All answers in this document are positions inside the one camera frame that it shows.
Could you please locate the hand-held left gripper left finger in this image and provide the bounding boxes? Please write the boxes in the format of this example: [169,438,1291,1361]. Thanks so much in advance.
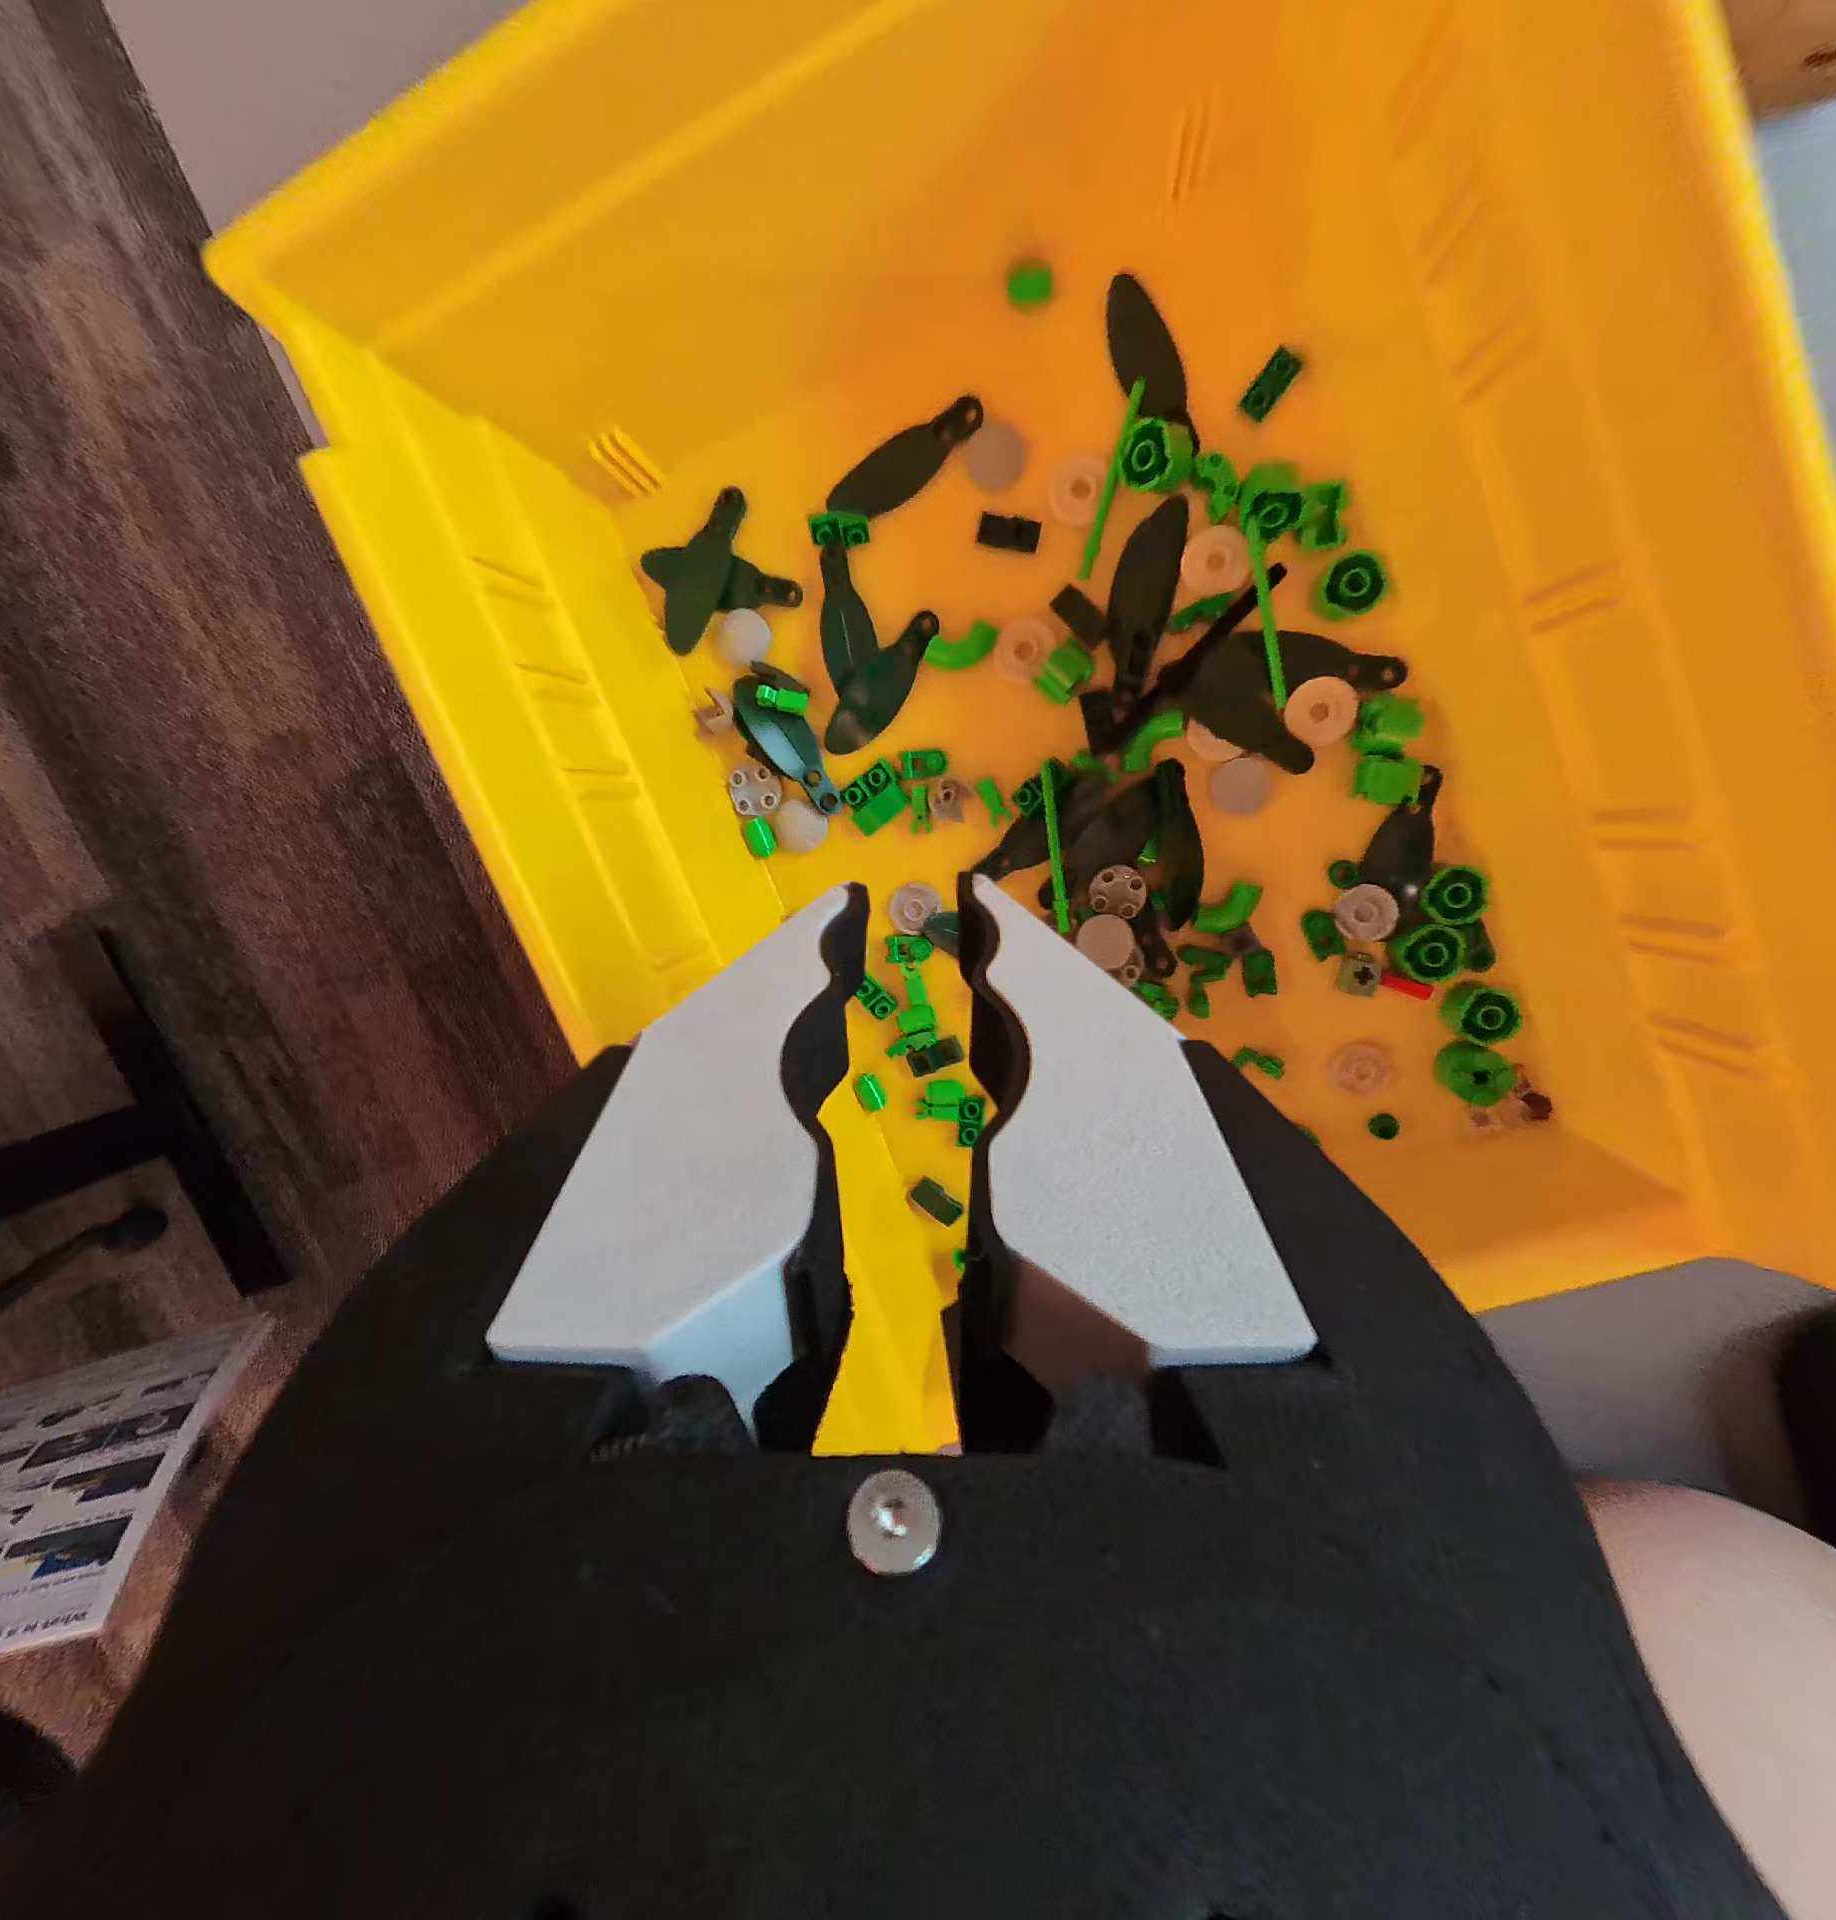
[486,883,873,1456]

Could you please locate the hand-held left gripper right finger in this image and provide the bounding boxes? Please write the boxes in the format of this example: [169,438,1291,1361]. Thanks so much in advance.
[951,873,1321,1456]

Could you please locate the pile of toy brick pieces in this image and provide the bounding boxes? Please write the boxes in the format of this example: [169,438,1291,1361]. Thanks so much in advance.
[641,255,1559,1268]

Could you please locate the yellow plastic parts bin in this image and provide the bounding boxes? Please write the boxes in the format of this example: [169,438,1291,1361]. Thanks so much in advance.
[201,0,1836,1458]

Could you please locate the grey desk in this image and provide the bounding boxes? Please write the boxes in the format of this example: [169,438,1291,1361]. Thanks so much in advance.
[101,0,1836,1502]

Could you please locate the printed leaflet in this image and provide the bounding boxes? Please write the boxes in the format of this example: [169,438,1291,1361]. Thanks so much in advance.
[0,1318,275,1669]

